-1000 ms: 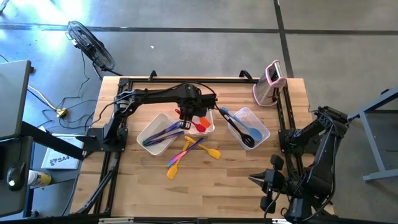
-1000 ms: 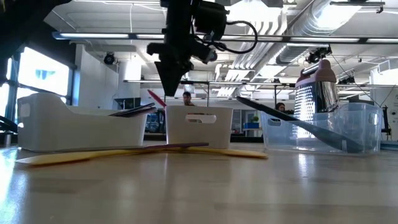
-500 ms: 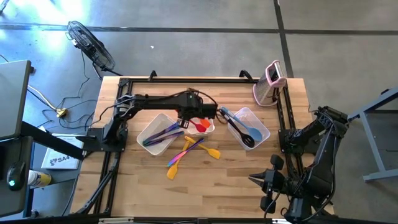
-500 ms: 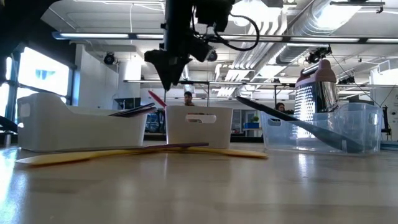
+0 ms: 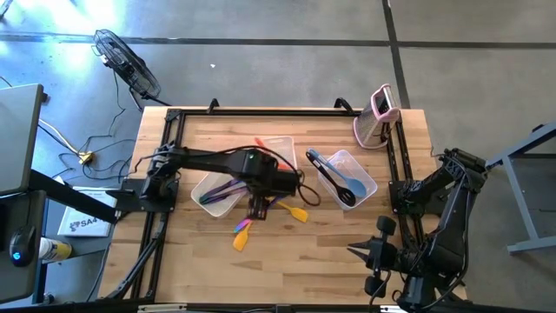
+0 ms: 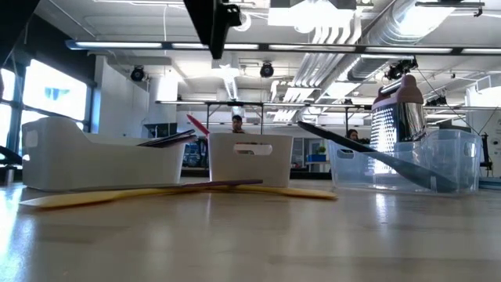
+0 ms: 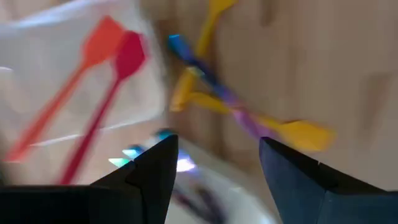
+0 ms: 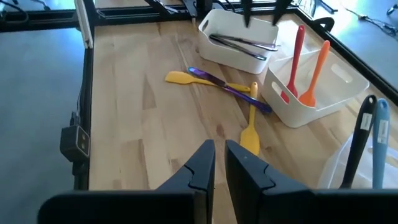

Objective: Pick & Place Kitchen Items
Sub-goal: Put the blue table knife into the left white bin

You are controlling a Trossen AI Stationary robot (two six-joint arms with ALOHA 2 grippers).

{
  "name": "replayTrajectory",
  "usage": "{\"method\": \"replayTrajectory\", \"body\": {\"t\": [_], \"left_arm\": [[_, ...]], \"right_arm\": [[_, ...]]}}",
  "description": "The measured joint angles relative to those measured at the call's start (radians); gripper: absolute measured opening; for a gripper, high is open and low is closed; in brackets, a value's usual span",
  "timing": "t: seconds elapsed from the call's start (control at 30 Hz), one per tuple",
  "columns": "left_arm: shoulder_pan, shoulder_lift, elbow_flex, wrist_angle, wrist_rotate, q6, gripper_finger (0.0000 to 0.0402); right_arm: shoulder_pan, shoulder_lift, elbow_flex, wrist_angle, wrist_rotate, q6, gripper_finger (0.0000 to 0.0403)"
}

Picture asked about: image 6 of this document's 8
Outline red silicone spatula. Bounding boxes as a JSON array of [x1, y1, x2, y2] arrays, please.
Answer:
[[186, 113, 211, 138]]

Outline black slotted spoon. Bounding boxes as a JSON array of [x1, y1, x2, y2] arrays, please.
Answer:
[[297, 120, 459, 193]]

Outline blue plastic spoon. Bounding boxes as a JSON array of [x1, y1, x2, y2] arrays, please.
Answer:
[[391, 162, 460, 193]]

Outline long ceiling light bar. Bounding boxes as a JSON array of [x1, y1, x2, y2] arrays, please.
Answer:
[[65, 38, 501, 56]]

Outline person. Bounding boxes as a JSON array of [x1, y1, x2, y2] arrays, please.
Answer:
[[230, 114, 246, 134], [346, 128, 371, 145]]

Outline white plastic storage bin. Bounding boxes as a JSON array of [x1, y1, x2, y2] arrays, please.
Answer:
[[21, 116, 187, 193], [207, 132, 294, 188]]

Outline large window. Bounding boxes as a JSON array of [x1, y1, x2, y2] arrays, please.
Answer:
[[0, 58, 90, 157]]

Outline black ceiling lamp cluster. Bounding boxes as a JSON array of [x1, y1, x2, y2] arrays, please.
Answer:
[[385, 57, 419, 81]]

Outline pink metal box grater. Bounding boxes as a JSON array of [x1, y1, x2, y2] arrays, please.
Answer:
[[369, 74, 428, 177]]

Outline yellow silicone spatula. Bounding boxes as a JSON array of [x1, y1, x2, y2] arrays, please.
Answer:
[[19, 186, 212, 209]]

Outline black slanted bar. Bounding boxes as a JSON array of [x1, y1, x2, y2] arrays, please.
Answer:
[[0, 145, 23, 166]]

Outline clear plastic storage bin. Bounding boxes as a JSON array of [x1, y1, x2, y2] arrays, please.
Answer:
[[327, 128, 483, 196]]

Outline black equipment stand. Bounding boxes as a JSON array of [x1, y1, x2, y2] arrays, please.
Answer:
[[479, 132, 495, 172]]

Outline black background rack frame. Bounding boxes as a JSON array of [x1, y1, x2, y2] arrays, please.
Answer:
[[155, 99, 373, 136]]

